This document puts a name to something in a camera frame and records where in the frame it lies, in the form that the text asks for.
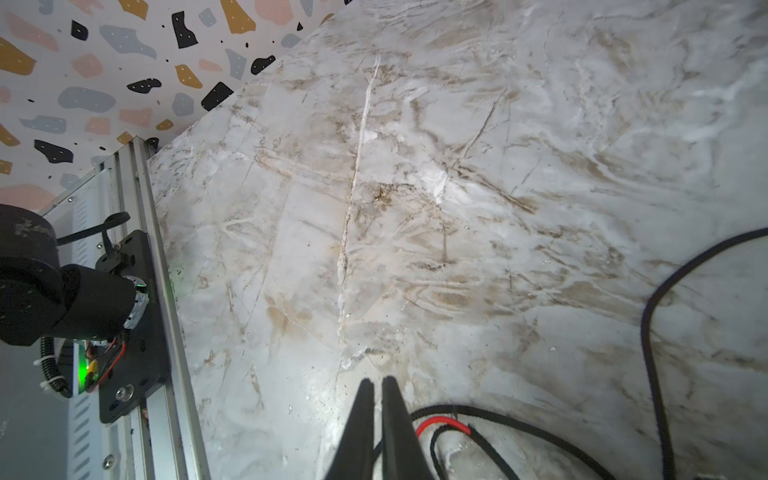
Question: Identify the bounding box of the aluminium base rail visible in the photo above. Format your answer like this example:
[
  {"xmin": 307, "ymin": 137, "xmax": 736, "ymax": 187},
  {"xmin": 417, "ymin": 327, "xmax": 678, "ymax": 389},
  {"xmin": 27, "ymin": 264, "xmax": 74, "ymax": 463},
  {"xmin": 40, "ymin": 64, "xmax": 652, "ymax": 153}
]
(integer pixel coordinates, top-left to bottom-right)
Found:
[{"xmin": 43, "ymin": 138, "xmax": 211, "ymax": 479}]

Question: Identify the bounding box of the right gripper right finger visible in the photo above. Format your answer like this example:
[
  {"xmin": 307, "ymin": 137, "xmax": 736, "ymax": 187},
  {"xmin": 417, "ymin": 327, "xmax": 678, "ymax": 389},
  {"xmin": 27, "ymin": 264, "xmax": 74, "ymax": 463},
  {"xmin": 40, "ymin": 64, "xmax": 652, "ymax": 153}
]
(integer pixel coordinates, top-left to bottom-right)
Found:
[{"xmin": 382, "ymin": 376, "xmax": 433, "ymax": 480}]

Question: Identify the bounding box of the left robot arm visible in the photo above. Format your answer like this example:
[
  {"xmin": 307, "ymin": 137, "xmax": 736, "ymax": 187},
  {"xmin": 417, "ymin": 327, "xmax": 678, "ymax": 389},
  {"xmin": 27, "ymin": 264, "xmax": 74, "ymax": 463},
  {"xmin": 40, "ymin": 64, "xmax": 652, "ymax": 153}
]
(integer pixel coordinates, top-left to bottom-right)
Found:
[{"xmin": 1, "ymin": 204, "xmax": 149, "ymax": 346}]

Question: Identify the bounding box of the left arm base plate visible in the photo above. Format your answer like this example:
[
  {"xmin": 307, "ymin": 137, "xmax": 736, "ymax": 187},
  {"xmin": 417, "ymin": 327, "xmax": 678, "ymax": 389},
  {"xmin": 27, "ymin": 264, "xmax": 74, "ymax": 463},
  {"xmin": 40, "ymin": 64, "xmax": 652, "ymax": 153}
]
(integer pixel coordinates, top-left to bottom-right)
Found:
[{"xmin": 97, "ymin": 230, "xmax": 170, "ymax": 424}]

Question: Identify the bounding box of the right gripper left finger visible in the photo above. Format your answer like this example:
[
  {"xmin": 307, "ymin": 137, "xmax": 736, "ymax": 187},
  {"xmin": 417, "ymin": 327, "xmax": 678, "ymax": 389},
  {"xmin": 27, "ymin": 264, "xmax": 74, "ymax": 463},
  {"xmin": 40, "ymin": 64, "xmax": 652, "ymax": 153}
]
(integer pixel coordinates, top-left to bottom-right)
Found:
[{"xmin": 326, "ymin": 379, "xmax": 374, "ymax": 480}]

